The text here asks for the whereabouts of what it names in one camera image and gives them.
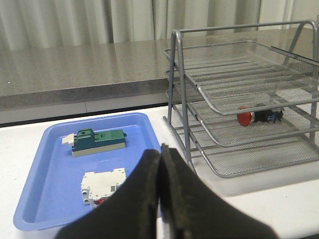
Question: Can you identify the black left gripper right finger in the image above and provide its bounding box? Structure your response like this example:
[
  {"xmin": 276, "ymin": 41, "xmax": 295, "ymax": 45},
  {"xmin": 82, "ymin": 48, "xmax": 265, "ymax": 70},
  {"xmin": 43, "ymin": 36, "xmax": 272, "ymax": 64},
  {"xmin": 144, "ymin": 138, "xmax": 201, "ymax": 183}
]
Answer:
[{"xmin": 158, "ymin": 144, "xmax": 278, "ymax": 239}]

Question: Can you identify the silver wire rack frame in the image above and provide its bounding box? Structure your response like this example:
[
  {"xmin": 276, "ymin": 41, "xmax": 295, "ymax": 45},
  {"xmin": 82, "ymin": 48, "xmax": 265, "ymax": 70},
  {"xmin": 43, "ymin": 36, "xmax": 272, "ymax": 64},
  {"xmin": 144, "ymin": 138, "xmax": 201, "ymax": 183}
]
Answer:
[{"xmin": 164, "ymin": 20, "xmax": 319, "ymax": 164}]

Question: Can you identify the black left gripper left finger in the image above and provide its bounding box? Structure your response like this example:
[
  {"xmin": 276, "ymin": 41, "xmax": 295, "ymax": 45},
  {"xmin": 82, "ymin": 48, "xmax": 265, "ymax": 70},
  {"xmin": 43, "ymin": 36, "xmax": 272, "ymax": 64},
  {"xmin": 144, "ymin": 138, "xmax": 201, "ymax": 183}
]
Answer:
[{"xmin": 56, "ymin": 149, "xmax": 160, "ymax": 239}]

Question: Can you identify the red emergency stop push button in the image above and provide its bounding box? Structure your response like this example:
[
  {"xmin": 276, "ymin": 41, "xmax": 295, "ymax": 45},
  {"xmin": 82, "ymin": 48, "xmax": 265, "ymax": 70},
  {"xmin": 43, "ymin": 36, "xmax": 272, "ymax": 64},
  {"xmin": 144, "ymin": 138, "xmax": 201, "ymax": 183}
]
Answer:
[{"xmin": 237, "ymin": 108, "xmax": 284, "ymax": 126}]

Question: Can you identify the silver mesh tray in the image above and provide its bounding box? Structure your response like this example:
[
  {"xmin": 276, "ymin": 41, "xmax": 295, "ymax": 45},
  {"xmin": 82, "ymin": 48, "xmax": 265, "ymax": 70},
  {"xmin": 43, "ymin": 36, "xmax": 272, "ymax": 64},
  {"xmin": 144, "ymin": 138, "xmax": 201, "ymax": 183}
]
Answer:
[
  {"xmin": 163, "ymin": 104, "xmax": 319, "ymax": 179},
  {"xmin": 163, "ymin": 40, "xmax": 319, "ymax": 116},
  {"xmin": 172, "ymin": 83, "xmax": 319, "ymax": 147}
]

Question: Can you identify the grey stone counter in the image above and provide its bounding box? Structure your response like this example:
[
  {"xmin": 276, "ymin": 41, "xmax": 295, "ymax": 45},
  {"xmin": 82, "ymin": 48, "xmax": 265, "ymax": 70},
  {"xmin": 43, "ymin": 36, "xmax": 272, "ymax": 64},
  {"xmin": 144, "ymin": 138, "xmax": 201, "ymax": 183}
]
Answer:
[{"xmin": 0, "ymin": 26, "xmax": 319, "ymax": 113}]

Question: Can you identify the blue plastic tray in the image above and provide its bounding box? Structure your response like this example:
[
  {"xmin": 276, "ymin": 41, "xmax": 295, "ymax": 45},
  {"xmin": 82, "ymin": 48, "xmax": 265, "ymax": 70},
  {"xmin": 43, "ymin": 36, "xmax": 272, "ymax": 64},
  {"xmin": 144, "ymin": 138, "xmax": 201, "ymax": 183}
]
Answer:
[{"xmin": 13, "ymin": 113, "xmax": 160, "ymax": 231}]

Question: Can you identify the white circuit breaker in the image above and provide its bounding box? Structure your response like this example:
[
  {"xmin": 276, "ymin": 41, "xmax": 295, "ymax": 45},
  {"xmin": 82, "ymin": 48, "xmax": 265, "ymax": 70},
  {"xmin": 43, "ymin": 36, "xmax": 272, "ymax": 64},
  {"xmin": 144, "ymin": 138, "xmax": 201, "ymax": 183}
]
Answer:
[{"xmin": 81, "ymin": 168, "xmax": 126, "ymax": 209}]

